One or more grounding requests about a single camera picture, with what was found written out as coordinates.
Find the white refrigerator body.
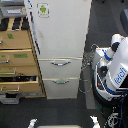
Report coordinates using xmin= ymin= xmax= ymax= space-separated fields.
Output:
xmin=24 ymin=0 xmax=92 ymax=99

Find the grey cable on floor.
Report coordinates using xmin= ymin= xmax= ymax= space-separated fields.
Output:
xmin=78 ymin=43 xmax=100 ymax=94

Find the green android sticker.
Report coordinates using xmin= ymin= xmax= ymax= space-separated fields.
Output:
xmin=37 ymin=3 xmax=50 ymax=18

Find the middle fridge drawer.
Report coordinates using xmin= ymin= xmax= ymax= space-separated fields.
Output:
xmin=39 ymin=59 xmax=82 ymax=79

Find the white fridge door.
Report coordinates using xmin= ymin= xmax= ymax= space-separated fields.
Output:
xmin=24 ymin=0 xmax=92 ymax=59

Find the grey box on cabinet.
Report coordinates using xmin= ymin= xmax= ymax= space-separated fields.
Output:
xmin=0 ymin=6 xmax=26 ymax=18

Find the bottom fridge drawer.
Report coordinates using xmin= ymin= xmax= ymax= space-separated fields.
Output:
xmin=43 ymin=79 xmax=79 ymax=99

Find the wooden drawer cabinet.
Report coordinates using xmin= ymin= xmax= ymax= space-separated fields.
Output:
xmin=0 ymin=16 xmax=47 ymax=99

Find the white blue robot body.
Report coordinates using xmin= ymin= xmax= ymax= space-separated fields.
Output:
xmin=92 ymin=34 xmax=128 ymax=106

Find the fridge drawer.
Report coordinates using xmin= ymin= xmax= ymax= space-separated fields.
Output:
xmin=39 ymin=59 xmax=82 ymax=79
xmin=43 ymin=79 xmax=79 ymax=99

